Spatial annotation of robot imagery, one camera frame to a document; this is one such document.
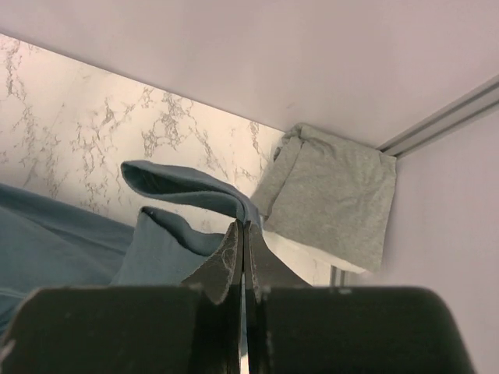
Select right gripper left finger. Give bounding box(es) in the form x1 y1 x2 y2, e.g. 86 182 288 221
1 221 243 373

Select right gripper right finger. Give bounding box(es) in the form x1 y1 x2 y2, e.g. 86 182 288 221
243 224 475 373

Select blue grey t shirt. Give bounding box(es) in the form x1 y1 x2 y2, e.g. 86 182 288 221
1 161 260 327

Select folded grey t shirt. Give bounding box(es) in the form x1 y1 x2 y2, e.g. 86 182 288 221
252 124 397 273

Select aluminium rail frame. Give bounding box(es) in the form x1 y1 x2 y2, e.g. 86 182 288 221
330 266 350 287

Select right corner aluminium post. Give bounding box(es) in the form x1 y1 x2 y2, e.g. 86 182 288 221
378 76 498 158

